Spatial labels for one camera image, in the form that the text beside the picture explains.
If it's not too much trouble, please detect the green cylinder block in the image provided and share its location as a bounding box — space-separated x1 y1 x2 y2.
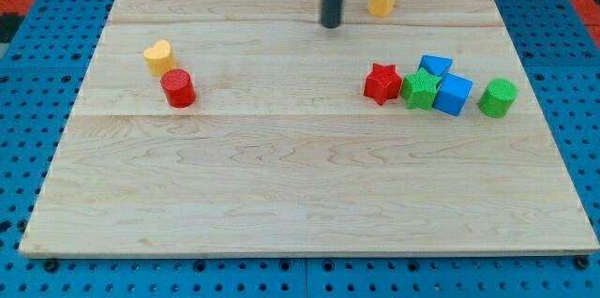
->
478 78 518 118

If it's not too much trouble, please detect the blue triangle block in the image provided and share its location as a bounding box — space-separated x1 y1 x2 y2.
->
419 54 453 78

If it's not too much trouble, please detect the yellow heart block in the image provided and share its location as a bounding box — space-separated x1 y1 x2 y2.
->
142 39 177 77

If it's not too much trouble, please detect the blue cube block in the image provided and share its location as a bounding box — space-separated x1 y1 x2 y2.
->
432 73 473 116

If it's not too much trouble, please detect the wooden board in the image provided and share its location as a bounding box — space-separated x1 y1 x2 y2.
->
20 0 599 259

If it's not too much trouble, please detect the green star block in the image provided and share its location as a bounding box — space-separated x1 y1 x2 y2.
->
400 68 442 111

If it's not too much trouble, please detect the yellow hexagon block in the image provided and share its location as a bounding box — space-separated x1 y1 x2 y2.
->
367 0 396 17

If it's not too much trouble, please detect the red cylinder block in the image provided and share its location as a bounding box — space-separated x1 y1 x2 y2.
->
160 69 196 108

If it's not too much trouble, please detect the red star block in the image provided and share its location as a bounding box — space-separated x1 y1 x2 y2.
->
363 63 403 106

